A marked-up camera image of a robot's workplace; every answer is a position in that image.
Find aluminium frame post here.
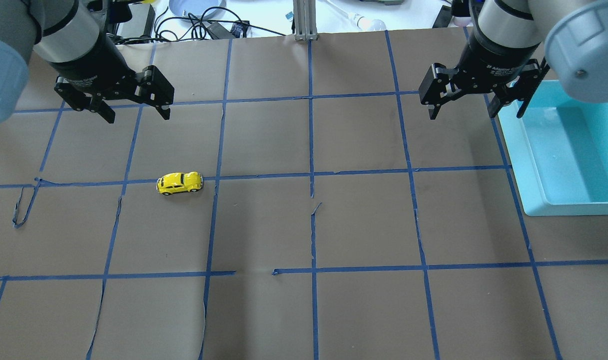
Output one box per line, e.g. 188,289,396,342
292,0,318,41

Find white light bulb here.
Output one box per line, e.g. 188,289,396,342
347,13,387,32

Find turquoise plastic bin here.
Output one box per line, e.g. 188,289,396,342
498,80,608,217

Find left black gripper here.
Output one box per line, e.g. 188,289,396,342
48,34,174,125

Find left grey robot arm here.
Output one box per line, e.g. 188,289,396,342
0,0,174,124

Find yellow beetle toy car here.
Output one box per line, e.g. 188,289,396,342
156,171,204,196

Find black power adapter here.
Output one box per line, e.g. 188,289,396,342
205,22,235,40

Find blue plate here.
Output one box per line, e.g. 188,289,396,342
167,0,226,21

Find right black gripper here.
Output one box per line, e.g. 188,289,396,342
419,42,551,120

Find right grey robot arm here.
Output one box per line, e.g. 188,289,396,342
419,0,608,120

